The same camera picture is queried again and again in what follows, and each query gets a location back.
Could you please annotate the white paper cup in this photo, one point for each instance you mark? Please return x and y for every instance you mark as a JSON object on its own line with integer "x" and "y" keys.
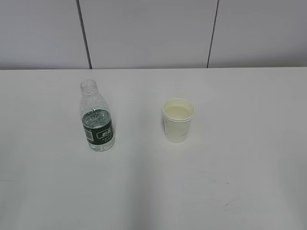
{"x": 177, "y": 116}

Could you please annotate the clear green-label water bottle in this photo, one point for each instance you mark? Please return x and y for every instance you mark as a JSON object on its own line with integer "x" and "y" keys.
{"x": 96, "y": 118}

